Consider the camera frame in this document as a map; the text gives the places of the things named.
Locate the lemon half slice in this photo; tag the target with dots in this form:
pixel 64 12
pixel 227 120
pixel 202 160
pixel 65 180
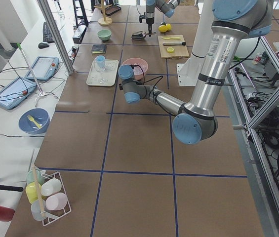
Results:
pixel 170 49

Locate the whole yellow lemon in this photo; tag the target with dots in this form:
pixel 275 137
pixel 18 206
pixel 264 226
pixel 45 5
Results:
pixel 163 28

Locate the green ceramic bowl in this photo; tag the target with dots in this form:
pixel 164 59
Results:
pixel 104 34

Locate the blue bowl with fork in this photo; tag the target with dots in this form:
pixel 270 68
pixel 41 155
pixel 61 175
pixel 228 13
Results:
pixel 35 121

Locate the black keyboard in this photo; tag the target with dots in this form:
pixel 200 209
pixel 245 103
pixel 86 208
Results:
pixel 46 34

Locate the blue teach pendant tablet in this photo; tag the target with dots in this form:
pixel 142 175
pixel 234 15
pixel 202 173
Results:
pixel 15 92

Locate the white wire cup rack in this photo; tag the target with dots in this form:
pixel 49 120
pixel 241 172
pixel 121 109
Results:
pixel 47 196

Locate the steel cylinder rod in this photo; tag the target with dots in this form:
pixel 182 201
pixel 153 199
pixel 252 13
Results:
pixel 174 43

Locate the clear wine glass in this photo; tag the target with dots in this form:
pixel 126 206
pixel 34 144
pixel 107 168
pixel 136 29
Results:
pixel 101 74

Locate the cream bear serving tray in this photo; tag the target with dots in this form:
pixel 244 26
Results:
pixel 111 73

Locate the black computer mouse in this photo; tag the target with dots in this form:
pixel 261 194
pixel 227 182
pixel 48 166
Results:
pixel 43 45

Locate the wooden cutting board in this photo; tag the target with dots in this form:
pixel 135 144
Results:
pixel 180 51

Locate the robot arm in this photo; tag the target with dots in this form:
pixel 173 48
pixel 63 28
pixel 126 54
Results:
pixel 167 8
pixel 225 23

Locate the wooden mug tree stand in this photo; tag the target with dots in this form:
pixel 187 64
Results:
pixel 104 20

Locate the yellow plastic knife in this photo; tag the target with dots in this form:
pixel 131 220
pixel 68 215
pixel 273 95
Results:
pixel 171 38

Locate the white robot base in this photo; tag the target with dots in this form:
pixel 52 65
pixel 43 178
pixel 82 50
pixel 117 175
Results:
pixel 189 71

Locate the light blue plastic cup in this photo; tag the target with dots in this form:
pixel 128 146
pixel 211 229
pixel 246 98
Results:
pixel 99 63

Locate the pile of clear ice cubes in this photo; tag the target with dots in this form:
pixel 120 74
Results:
pixel 139 69

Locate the aluminium frame post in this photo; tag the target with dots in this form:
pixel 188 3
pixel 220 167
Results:
pixel 61 30

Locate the steel ice scoop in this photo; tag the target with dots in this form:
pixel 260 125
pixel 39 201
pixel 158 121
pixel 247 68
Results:
pixel 140 35

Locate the grey folded cloth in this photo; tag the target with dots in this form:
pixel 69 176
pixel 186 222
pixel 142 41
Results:
pixel 98 49

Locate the pink bowl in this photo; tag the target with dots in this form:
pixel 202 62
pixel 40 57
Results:
pixel 138 61

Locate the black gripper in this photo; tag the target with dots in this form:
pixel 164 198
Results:
pixel 150 21

